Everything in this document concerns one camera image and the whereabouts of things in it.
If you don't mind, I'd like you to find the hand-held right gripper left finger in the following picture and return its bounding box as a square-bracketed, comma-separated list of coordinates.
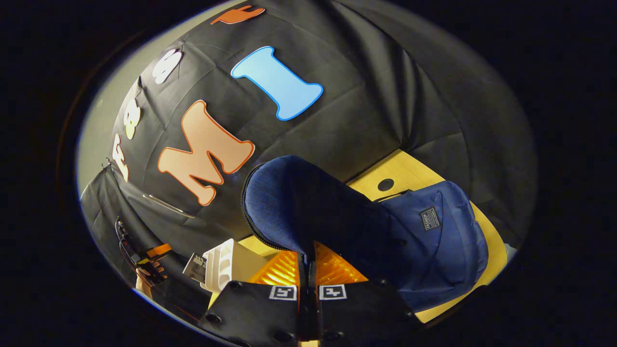
[199, 251, 309, 347]

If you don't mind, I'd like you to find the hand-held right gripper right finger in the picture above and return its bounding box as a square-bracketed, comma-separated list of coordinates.
[308, 241, 425, 345]

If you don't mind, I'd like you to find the white bookshelf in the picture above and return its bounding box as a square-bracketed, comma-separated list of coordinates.
[201, 239, 268, 293]

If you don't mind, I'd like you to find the blue schoolbag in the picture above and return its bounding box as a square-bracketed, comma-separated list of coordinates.
[241, 155, 490, 313]

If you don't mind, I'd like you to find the black backdrop cloth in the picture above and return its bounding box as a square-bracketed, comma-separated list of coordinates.
[80, 0, 538, 319]

